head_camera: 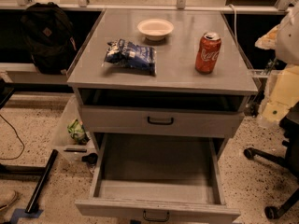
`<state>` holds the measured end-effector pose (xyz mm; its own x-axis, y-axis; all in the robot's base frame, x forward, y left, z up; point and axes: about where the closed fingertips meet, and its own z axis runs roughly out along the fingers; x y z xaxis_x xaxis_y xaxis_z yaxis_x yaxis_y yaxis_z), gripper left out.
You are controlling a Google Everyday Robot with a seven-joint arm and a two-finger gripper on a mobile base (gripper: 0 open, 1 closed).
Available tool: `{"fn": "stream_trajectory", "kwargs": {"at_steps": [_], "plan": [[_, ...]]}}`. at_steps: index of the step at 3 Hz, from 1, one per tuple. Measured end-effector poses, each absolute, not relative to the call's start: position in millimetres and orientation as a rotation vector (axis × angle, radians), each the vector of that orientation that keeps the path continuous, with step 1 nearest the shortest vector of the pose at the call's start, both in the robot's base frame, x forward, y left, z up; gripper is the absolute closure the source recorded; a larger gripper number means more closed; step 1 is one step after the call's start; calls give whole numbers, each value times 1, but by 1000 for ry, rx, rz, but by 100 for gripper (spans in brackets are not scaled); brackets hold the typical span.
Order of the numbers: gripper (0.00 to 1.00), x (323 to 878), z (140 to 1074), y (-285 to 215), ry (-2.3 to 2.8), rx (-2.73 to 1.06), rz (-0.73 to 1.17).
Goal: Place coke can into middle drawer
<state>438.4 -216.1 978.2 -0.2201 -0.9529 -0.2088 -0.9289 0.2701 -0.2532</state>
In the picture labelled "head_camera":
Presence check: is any black backpack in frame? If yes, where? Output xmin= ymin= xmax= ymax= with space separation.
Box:
xmin=21 ymin=3 xmax=78 ymax=75

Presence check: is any closed grey upper drawer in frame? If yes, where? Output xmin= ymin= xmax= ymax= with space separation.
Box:
xmin=80 ymin=105 xmax=244 ymax=138

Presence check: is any clear plastic bin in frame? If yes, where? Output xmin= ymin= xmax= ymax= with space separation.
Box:
xmin=50 ymin=95 xmax=96 ymax=161

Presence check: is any white bowl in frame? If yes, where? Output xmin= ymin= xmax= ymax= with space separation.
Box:
xmin=137 ymin=19 xmax=174 ymax=41

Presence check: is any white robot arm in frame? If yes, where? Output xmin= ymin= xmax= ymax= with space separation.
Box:
xmin=255 ymin=3 xmax=299 ymax=65

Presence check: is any black metal floor bar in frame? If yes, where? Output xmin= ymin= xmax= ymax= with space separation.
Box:
xmin=25 ymin=149 xmax=58 ymax=214

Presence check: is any red coke can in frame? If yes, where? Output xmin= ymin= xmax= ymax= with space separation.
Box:
xmin=195 ymin=32 xmax=221 ymax=74

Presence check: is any grey drawer cabinet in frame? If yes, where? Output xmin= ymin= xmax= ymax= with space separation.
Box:
xmin=68 ymin=9 xmax=258 ymax=151

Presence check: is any blue floor tape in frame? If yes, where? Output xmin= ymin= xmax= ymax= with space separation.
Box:
xmin=9 ymin=208 xmax=43 ymax=224

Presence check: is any green snack bag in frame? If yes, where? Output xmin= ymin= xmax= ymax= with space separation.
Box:
xmin=67 ymin=119 xmax=89 ymax=145

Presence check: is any black floor cable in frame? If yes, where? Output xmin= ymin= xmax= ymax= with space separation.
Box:
xmin=0 ymin=113 xmax=26 ymax=161

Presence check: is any white cable behind cabinet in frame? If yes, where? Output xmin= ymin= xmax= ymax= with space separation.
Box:
xmin=228 ymin=3 xmax=239 ymax=45

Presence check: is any tan shoe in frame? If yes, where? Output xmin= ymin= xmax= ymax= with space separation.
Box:
xmin=0 ymin=189 xmax=18 ymax=211

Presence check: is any open grey drawer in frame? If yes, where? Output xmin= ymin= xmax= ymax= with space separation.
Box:
xmin=76 ymin=133 xmax=240 ymax=224

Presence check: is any blue chip bag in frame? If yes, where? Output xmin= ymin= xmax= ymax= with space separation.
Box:
xmin=105 ymin=39 xmax=156 ymax=75

